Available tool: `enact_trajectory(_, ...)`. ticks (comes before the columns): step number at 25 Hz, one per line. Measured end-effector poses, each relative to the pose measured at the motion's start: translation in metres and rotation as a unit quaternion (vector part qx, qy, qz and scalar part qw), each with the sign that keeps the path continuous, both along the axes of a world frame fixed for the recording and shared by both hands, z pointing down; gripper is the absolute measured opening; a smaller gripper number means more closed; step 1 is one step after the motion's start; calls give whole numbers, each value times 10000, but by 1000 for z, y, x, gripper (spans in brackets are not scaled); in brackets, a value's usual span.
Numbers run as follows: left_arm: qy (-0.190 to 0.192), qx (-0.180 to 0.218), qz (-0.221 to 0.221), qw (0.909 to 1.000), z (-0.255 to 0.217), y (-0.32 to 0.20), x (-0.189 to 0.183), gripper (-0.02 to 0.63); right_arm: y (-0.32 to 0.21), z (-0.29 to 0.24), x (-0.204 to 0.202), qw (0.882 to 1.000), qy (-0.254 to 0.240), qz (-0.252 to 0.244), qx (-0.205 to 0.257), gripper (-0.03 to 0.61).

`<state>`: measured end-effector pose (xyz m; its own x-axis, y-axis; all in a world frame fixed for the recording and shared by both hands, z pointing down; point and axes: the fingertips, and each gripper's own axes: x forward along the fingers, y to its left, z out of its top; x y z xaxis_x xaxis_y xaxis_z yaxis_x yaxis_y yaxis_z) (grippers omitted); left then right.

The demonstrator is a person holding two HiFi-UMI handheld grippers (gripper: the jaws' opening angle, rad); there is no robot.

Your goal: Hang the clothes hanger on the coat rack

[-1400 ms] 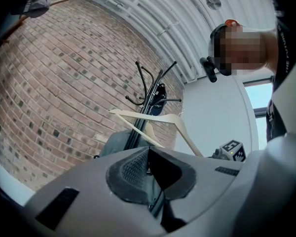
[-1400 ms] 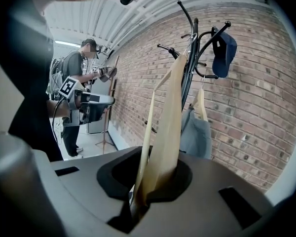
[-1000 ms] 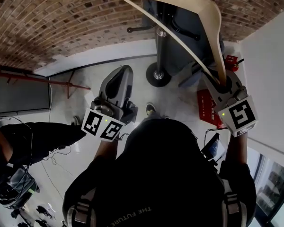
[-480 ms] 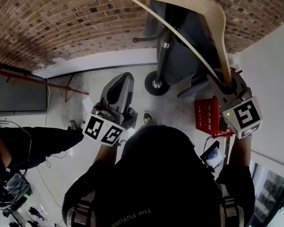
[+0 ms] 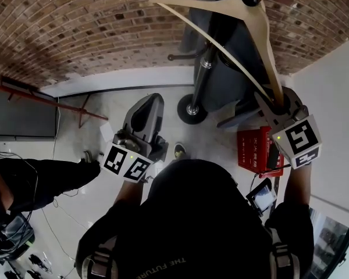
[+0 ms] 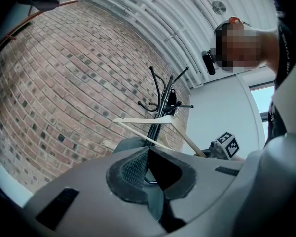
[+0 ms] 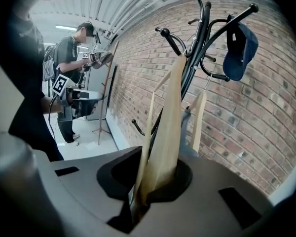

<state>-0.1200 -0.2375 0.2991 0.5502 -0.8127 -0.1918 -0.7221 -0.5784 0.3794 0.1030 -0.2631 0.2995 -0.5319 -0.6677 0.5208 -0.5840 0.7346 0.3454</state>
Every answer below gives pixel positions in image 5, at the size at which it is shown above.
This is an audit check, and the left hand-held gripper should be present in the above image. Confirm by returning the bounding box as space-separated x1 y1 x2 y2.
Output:
99 93 170 184

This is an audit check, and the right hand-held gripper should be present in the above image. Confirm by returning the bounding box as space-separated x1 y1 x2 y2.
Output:
254 87 323 170

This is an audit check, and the black metal coat rack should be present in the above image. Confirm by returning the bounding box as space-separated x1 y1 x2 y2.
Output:
166 0 269 125

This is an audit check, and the pale wooden hanger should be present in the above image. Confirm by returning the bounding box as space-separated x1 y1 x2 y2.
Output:
148 0 286 106

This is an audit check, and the person's left forearm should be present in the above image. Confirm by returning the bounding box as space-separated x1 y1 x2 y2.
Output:
115 175 148 206

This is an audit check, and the person's right forearm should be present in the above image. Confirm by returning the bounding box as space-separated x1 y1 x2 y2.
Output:
284 163 314 208

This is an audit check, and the white paper sheet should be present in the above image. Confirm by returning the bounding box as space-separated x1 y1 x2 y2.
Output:
99 121 116 142

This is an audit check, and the person's left yellow-black shoe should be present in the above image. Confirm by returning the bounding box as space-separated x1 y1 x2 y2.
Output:
173 142 187 160

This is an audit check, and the red box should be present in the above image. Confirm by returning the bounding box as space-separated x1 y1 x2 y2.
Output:
236 126 285 174

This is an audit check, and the grey hanging garment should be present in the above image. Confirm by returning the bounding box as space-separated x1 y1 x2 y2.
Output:
178 0 270 128

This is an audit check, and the brown wooden coat stand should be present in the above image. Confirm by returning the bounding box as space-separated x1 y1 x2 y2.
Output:
0 70 109 130

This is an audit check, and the small black screen device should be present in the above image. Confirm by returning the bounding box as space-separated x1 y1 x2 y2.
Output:
245 177 277 217

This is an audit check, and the person's black shirt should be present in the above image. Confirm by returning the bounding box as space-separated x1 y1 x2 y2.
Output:
75 158 315 279

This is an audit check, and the glass window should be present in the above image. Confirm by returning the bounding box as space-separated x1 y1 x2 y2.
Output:
309 207 349 279

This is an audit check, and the grey wall panel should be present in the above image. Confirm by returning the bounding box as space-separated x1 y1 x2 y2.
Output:
0 83 59 141

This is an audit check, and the white floor cable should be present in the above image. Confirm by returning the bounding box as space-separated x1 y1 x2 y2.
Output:
40 193 90 261

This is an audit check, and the person's right grey shoulder strap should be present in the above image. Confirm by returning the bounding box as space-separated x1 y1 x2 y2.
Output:
267 228 299 279

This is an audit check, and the person's grey shoulder strap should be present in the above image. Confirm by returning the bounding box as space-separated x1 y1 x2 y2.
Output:
81 238 119 279
267 228 299 279

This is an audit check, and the person's left grey shoulder strap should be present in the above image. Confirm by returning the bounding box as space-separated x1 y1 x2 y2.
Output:
81 238 119 279

